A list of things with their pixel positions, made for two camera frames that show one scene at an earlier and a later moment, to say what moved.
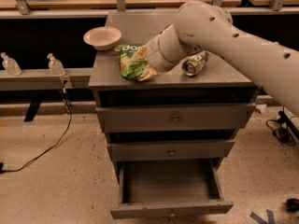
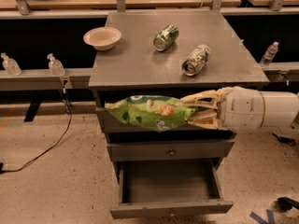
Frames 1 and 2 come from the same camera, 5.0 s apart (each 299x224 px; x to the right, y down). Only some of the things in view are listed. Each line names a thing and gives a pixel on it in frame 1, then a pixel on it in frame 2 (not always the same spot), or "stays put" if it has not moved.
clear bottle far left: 10,64 stays put
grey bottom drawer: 155,188 stays put
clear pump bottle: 55,66 stays put
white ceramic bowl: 102,38 stays put
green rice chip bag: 130,68 -> 157,113
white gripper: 154,54 -> 244,108
